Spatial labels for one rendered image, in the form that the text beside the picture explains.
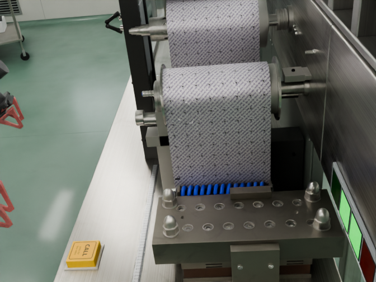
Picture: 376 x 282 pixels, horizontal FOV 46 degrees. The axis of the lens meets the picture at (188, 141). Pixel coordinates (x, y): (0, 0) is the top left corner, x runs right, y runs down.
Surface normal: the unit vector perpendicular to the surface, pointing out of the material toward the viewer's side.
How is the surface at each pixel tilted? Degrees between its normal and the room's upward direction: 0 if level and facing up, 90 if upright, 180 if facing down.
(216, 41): 92
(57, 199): 0
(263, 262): 90
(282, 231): 0
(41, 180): 0
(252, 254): 90
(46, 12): 90
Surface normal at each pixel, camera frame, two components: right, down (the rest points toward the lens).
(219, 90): -0.07, 0.10
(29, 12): -0.04, 0.51
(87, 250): -0.09, -0.85
